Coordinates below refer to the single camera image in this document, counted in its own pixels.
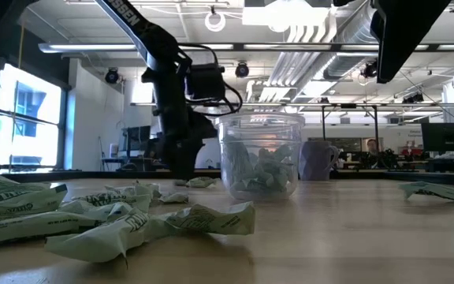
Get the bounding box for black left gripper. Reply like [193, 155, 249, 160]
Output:
[141, 64, 219, 180]

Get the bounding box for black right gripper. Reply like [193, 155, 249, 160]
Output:
[332, 0, 453, 84]

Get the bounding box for small green white Truvia packet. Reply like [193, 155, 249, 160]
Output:
[158, 192, 190, 205]

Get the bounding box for clear plastic cup bin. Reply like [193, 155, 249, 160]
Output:
[215, 112, 306, 201]

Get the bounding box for long green white Truvia packet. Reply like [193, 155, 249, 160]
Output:
[0, 212, 99, 248]

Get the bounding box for white ribbed ceiling panels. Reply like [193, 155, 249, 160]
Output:
[268, 23, 333, 88]

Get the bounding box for person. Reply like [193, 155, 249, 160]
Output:
[365, 137, 380, 155]

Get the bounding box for grey faceted mug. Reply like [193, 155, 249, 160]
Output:
[300, 140, 341, 181]

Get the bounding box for black background desk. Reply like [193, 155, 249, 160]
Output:
[426, 157, 454, 174]

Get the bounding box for large bright window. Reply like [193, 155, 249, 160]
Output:
[0, 62, 69, 171]

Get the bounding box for black ceiling camera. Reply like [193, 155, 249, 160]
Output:
[234, 61, 251, 79]
[360, 59, 379, 79]
[104, 67, 121, 85]

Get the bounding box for silver ventilation duct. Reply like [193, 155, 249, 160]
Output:
[323, 0, 380, 80]

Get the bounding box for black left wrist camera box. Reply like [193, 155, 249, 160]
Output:
[187, 62, 227, 102]

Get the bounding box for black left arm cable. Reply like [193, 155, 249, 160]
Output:
[179, 43, 244, 118]

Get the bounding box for black metal frame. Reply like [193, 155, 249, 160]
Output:
[130, 101, 454, 153]

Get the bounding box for black table edge rail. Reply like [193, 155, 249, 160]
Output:
[0, 168, 454, 185]

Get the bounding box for white coiled ceiling cable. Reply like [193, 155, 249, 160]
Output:
[204, 11, 227, 33]

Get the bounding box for long ceiling light rail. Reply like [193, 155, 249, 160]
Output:
[38, 42, 454, 54]

